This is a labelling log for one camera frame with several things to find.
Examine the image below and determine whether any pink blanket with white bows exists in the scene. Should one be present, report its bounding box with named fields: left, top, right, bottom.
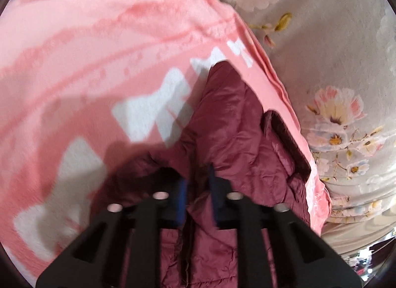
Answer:
left=1, top=0, right=330, bottom=287

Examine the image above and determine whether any maroon quilted jacket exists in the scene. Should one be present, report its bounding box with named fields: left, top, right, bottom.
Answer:
left=91, top=61, right=311, bottom=287

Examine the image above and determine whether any grey floral bed sheet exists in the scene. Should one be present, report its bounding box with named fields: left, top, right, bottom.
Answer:
left=221, top=0, right=395, bottom=257

